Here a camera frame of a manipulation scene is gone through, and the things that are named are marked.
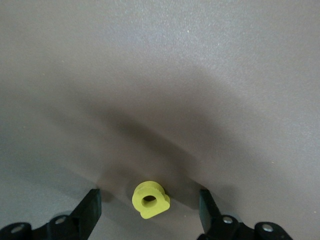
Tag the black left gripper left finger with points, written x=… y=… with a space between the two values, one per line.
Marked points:
x=82 y=220

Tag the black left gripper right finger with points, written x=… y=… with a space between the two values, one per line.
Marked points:
x=217 y=227

